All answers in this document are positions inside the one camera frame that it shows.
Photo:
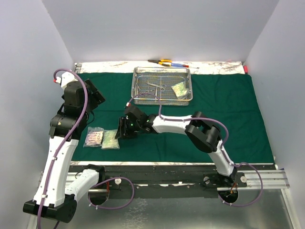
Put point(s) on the yellow handled pliers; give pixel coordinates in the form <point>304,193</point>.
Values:
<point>163,62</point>

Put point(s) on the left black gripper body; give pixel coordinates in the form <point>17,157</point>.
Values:
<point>95,98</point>

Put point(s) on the green packet right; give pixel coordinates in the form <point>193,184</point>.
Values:
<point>180,90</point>

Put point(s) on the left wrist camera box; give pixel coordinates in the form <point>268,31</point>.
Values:
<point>65,78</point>

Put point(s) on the red marker at edge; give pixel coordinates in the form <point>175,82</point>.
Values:
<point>245,69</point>

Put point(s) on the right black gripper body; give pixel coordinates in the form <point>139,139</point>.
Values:
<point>131,129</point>

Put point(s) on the blue red pen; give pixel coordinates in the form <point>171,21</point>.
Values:
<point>181,65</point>

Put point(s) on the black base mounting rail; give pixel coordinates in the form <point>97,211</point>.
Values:
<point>189,181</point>

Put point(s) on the pink instrument packet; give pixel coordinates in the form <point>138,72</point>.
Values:
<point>94,137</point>

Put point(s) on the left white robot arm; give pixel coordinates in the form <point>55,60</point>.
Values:
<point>54,199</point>

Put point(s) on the metal mesh instrument tray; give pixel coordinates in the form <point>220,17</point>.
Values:
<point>159,76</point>

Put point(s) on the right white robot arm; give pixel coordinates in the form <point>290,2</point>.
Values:
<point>208,135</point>

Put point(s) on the steel surgical scissors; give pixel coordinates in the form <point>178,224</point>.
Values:
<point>157,89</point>

